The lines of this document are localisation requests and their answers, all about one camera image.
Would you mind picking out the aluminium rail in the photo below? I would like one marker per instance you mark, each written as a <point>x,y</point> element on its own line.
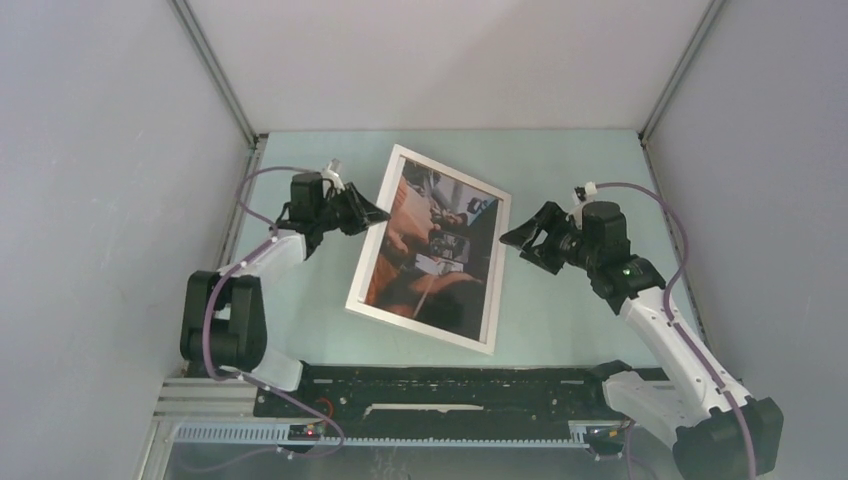
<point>212,401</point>

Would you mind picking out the right corner metal profile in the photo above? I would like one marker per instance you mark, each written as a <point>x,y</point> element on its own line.
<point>703,28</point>

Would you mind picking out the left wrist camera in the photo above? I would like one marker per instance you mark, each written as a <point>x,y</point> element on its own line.
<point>331,173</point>

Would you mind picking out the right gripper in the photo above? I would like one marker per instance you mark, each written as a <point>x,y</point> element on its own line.
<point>548,217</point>

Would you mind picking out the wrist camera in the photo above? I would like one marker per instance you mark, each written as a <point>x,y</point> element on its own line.
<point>582,195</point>
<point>331,173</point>

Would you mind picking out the white cable duct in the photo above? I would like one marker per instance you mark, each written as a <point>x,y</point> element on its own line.
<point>285,435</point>

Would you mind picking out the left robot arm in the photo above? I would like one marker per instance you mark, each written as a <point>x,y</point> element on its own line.
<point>224,325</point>

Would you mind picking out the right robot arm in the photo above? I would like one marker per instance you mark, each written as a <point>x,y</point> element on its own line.
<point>714,427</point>

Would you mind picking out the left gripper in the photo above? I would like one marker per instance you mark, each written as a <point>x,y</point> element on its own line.
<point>363,213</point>

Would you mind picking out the left corner metal profile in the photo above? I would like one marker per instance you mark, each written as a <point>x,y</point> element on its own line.
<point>189,21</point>

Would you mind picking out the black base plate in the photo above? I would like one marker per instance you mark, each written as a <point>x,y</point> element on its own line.
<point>475,426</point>

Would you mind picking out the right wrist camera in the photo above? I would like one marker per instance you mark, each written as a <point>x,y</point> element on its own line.
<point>582,195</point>

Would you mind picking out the corner metal profile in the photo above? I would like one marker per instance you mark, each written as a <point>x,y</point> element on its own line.
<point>703,28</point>
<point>189,21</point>

